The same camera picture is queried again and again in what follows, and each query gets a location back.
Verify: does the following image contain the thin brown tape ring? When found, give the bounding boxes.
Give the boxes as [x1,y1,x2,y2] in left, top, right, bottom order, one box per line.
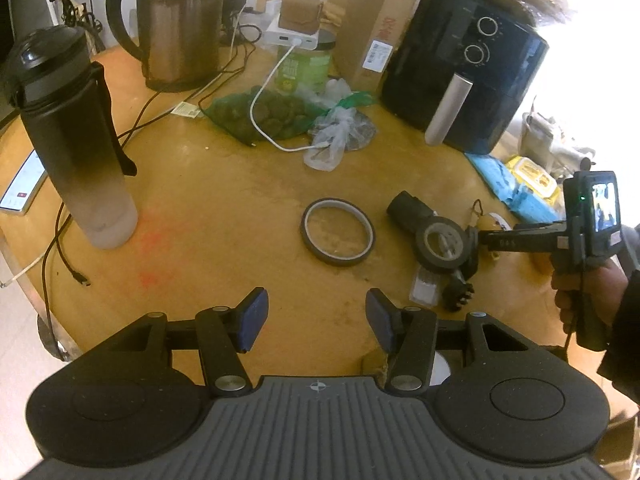
[299,197,377,268]

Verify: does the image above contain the person's right hand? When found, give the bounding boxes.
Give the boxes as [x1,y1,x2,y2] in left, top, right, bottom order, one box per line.
[551,260,628,334]

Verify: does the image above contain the black tape roll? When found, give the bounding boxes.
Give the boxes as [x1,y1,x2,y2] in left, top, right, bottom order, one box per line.
[414,217,471,273]

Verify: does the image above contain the blue cloth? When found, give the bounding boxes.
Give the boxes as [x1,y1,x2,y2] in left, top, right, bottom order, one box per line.
[465,153,562,224]

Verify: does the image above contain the yellow packet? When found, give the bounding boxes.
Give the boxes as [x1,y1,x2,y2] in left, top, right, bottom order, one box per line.
[506,156,561,205]

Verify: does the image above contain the black cylindrical tool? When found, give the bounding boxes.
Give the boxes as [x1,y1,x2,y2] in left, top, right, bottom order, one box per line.
[386,191,436,234]

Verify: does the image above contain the clear plastic bag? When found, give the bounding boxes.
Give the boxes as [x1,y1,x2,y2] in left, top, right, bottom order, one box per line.
[296,78,378,172]

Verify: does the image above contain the black air fryer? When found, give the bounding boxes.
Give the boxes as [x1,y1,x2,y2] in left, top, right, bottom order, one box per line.
[381,0,549,155]

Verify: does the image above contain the small paper tag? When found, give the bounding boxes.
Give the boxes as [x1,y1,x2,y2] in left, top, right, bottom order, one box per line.
[171,101,202,118]

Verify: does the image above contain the green mesh bag of items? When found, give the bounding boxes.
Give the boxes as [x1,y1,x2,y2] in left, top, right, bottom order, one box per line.
[202,86,326,146]

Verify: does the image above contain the smartphone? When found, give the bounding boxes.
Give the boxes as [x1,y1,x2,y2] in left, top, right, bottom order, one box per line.
[0,150,47,216]

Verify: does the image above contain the green label jar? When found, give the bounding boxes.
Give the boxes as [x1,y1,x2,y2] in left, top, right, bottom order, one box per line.
[276,29,335,93]

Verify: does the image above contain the cardboard box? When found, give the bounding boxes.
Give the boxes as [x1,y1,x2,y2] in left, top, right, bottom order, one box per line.
[333,0,418,92]

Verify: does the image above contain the white power bank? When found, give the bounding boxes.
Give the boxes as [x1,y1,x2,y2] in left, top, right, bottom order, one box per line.
[262,13,319,51]

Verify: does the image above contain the black gradient water bottle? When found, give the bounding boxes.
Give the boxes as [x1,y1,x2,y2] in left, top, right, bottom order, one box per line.
[2,25,138,249]

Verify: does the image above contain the steel electric kettle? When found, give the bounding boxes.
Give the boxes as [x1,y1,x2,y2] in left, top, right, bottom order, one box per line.
[105,0,224,92]

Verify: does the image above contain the brown box on power bank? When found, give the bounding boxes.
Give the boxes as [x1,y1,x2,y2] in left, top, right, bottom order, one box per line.
[278,0,322,35]

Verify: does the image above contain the black cable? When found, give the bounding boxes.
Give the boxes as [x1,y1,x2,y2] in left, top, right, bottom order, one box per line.
[40,34,262,376]

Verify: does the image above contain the white charging cable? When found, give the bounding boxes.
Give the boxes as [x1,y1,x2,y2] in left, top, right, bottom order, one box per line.
[247,37,332,154]

